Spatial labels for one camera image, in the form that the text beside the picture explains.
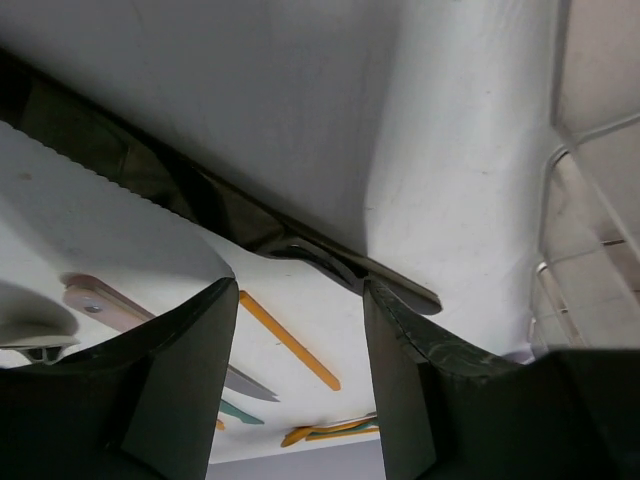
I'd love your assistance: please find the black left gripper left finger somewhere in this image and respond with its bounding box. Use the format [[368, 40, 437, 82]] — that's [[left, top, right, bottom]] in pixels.
[[1, 278, 237, 479]]

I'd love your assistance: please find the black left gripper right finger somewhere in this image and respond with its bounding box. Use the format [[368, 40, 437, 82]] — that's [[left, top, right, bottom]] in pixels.
[[363, 280, 639, 479]]

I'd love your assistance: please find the teal plastic knife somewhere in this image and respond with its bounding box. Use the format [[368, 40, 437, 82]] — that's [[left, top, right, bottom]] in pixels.
[[219, 400, 380, 448]]

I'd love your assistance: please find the orange plastic knife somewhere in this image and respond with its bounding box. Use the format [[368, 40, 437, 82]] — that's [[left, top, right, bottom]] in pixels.
[[215, 418, 380, 448]]

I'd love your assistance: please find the dark iridescent metal knife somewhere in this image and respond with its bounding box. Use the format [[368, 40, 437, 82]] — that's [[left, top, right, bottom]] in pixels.
[[1, 51, 442, 315]]

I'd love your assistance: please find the orange plastic chopstick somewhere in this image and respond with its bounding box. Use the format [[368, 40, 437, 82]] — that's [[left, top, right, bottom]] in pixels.
[[239, 290, 342, 391]]

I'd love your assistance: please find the clear four-compartment organizer tray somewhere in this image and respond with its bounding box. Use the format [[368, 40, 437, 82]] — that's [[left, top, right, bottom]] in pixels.
[[529, 1, 639, 356]]

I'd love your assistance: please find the pink handled knife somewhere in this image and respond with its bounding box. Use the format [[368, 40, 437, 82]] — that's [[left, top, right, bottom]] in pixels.
[[63, 274, 279, 402]]

